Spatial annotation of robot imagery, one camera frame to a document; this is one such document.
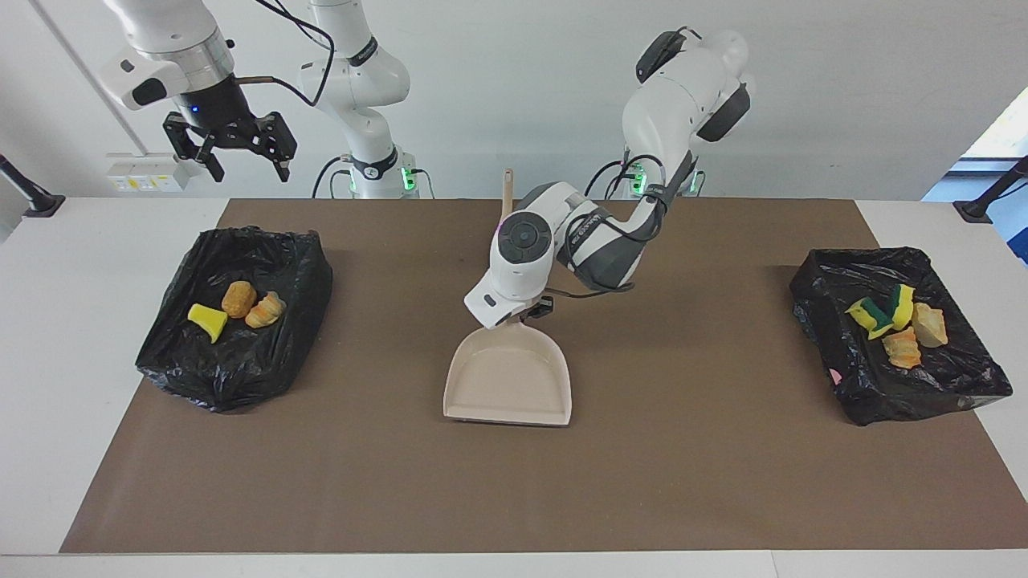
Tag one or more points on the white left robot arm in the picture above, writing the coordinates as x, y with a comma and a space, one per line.
522, 249

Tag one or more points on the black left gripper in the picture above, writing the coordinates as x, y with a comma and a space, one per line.
542, 307

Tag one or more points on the white wall socket box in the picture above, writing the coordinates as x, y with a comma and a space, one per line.
144, 175

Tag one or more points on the yellow sponge piece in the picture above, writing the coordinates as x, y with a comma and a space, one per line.
207, 319
869, 315
904, 305

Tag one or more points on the small striped croissant toy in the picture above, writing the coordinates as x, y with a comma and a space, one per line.
902, 348

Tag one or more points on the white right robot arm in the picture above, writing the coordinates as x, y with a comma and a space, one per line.
169, 32

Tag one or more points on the black bag bin pink spot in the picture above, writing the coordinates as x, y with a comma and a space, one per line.
891, 385

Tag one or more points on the striped sliced bread toy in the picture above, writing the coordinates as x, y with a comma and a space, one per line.
929, 325

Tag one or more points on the brown bread roll toy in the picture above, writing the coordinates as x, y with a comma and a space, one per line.
238, 299

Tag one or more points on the beige hand brush black bristles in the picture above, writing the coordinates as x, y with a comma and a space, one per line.
507, 193

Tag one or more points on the pale crusty bread toy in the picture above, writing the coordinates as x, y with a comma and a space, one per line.
265, 311

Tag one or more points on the beige plastic dustpan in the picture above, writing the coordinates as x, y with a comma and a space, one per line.
506, 377

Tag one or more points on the black bag lined bin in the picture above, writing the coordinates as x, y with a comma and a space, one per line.
233, 369

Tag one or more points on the bright window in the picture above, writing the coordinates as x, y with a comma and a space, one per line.
1004, 136

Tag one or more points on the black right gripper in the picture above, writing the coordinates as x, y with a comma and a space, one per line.
213, 108

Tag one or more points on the brown table mat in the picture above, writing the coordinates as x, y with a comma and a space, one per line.
514, 498

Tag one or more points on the white wall conduit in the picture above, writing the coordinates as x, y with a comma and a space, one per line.
82, 72

